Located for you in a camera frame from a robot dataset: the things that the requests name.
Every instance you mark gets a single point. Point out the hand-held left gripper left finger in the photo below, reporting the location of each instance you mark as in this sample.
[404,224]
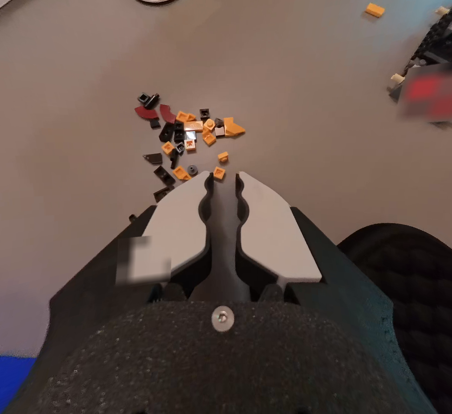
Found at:
[180,209]

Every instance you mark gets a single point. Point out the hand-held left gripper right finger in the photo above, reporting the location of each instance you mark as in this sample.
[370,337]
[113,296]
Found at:
[275,237]

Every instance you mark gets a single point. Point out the pile of small toy bricks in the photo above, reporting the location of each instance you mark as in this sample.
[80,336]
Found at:
[190,131]

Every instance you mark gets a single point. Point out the orange toy tile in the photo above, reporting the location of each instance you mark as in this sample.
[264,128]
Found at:
[375,10]

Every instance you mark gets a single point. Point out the toy brick car chassis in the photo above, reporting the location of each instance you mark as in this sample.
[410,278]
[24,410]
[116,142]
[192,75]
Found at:
[434,43]

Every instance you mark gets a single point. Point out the grey desk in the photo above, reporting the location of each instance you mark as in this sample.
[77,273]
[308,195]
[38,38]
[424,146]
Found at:
[282,85]

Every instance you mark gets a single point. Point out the black quilted pad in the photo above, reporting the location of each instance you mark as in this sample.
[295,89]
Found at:
[406,279]

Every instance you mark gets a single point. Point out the blue storage bin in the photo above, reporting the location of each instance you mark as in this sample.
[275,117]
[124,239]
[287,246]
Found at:
[16,385]

